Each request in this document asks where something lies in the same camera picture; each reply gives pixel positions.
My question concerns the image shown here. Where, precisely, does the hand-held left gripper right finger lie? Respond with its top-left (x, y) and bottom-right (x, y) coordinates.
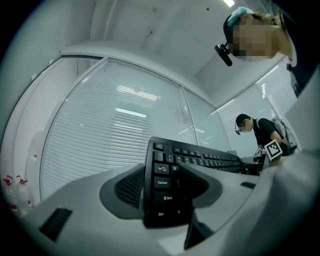
top-left (177, 162), bottom-right (261, 256)

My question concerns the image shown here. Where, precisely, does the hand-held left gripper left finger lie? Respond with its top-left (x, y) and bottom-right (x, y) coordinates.
top-left (22, 163), bottom-right (188, 256)

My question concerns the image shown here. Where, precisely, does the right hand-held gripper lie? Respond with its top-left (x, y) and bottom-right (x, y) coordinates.
top-left (241, 141), bottom-right (283, 176)

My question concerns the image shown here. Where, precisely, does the black keyboard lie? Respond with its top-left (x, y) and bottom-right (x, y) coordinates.
top-left (142, 136), bottom-right (242, 229)

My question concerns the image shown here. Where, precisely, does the person's navy striped shirt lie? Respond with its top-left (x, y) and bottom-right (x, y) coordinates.
top-left (272, 0), bottom-right (320, 99)

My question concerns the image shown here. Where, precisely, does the person's head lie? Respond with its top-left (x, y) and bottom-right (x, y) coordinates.
top-left (223, 6), bottom-right (294, 63)

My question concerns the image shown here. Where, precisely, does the black head-worn camera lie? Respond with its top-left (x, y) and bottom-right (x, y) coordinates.
top-left (214, 14), bottom-right (234, 67)

